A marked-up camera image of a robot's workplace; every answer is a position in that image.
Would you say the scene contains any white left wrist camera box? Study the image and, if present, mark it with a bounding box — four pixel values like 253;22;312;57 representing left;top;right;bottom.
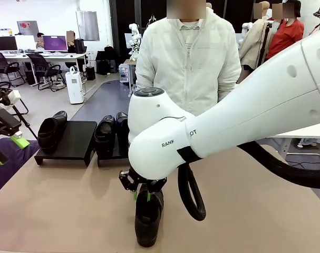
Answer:
1;89;21;106

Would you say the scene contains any black shoe stand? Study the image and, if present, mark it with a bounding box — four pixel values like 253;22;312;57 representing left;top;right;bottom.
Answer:
96;120;131;168
34;120;98;167

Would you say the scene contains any seated person at desk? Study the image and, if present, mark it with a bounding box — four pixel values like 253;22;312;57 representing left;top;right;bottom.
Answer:
35;32;45;51

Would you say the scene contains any grey metallic board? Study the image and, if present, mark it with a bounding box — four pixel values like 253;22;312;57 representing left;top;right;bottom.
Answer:
75;11;101;42

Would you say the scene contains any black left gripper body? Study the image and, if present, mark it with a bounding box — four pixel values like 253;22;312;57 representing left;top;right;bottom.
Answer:
0;94;23;138

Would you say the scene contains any black bags pile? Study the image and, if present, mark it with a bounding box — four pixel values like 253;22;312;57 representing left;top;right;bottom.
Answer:
95;50;115;76

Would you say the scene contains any black backpack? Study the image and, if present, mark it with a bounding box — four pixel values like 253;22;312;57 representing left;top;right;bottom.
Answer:
103;45;116;62

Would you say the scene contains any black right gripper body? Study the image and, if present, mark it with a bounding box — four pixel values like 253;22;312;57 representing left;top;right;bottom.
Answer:
135;174;150;187

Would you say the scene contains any purple beanbag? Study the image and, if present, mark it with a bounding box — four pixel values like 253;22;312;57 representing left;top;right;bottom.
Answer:
0;138;42;198

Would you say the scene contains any white table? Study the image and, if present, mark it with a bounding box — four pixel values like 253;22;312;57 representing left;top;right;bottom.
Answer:
270;128;320;172

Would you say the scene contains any black corrugated cable hose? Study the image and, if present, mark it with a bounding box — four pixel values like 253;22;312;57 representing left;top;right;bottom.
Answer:
177;141;320;222

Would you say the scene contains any white office desk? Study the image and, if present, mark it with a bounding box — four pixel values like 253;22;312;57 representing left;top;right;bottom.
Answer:
0;50;92;87

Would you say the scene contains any person in white jacket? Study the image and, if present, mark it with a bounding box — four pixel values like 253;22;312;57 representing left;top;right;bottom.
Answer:
134;10;242;116

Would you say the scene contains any black tripod stand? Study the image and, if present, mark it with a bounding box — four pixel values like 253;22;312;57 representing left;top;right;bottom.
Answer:
13;105;38;140

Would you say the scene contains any black velcro strap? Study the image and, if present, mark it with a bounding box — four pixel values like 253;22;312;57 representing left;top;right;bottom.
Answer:
176;147;203;163

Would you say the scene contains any black mesh office chair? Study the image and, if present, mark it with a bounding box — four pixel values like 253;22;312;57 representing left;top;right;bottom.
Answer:
26;53;51;90
0;52;26;87
45;64;67;92

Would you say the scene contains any black bin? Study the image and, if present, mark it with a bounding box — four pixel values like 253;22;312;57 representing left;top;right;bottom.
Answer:
85;66;96;81

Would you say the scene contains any black folding chair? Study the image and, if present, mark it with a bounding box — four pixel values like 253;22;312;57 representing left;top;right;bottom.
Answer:
0;81;29;116

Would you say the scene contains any black monk strap shoe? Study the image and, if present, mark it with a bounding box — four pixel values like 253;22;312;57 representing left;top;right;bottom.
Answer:
134;184;165;248
37;110;69;155

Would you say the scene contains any black computer tower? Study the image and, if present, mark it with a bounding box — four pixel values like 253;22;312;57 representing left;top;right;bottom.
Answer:
74;38;86;55

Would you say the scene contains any black computer monitor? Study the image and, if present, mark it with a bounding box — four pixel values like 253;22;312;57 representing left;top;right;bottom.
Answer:
0;36;18;52

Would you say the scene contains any cart with computer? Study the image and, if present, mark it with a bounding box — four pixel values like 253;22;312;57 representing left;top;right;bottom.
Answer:
119;59;138;98

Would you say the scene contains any monitor with purple screen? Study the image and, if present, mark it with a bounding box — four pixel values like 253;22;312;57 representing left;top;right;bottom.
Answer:
42;35;68;52

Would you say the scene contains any seated person in black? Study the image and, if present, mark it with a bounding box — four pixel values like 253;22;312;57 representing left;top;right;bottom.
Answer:
66;30;83;53

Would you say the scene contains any white air purifier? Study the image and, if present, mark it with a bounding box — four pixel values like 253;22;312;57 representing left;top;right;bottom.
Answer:
65;66;85;105

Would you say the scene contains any black loafer shoe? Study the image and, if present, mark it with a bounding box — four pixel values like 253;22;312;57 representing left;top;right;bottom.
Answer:
115;112;131;156
93;114;117;160

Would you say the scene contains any mannequin in beige coat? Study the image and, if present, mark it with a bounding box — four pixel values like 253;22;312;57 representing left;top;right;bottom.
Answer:
238;1;271;80

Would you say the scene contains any figure in red t-shirt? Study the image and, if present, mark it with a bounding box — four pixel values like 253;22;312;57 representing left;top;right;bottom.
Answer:
265;0;305;61

